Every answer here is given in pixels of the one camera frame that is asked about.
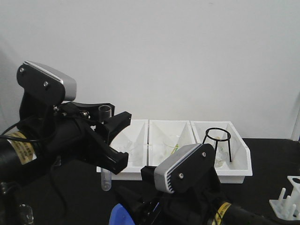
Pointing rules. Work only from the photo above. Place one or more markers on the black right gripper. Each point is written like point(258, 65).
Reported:
point(198, 205)

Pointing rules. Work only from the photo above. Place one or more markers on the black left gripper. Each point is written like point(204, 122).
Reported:
point(69, 130)

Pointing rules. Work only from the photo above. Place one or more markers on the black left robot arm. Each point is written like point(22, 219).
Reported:
point(13, 178)

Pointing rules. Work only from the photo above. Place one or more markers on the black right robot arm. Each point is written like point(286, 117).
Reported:
point(233, 214)

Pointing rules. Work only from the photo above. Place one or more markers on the white test tube rack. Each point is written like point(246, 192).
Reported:
point(288, 208)

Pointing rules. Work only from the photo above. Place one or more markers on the glass funnel in bin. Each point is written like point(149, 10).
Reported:
point(127, 146)

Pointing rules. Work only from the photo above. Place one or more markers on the left white storage bin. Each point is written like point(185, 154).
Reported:
point(133, 140)

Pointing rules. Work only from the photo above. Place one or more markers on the white storage bin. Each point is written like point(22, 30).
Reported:
point(166, 137)
point(233, 159)
point(133, 140)

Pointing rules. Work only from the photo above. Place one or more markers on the middle white storage bin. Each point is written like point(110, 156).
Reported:
point(166, 137)

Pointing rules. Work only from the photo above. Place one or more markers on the glassware with green stripe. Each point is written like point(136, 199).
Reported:
point(170, 146)

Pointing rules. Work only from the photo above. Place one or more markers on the right white storage bin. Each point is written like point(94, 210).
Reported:
point(233, 159)

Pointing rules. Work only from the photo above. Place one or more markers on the blue plastic tray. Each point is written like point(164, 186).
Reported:
point(120, 216)

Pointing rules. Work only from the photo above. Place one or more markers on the clear glass beaker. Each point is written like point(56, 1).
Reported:
point(26, 214)

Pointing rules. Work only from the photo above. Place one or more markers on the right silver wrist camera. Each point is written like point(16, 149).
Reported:
point(185, 168)

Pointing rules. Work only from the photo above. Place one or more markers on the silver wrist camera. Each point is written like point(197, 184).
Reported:
point(46, 84)
point(185, 168)

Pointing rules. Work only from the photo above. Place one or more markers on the black wire tripod stand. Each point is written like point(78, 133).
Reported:
point(227, 139)

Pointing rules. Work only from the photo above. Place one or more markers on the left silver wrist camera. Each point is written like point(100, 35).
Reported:
point(46, 84)

